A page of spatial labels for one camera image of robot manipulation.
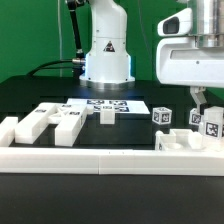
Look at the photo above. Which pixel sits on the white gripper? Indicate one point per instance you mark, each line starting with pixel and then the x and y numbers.
pixel 180 62

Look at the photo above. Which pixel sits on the white chair seat part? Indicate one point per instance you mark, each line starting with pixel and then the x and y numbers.
pixel 186 140

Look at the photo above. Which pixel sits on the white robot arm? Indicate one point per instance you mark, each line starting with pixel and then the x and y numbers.
pixel 108 64

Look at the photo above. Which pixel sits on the white tagged cube right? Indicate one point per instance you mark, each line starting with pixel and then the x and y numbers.
pixel 194 117

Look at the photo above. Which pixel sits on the white tagged cube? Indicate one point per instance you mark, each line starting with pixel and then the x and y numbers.
pixel 194 117
pixel 161 115

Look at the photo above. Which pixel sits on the white tagged cube left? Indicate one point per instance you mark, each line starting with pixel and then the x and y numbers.
pixel 161 115

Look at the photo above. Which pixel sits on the white tag sheet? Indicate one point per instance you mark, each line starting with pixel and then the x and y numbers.
pixel 120 106

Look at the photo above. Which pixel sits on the white U-shaped fence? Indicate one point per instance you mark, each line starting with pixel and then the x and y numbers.
pixel 103 162

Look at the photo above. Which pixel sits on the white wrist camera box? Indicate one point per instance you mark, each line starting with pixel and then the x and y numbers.
pixel 179 24

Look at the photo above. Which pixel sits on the white chair back frame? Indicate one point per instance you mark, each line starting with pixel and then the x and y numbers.
pixel 68 119

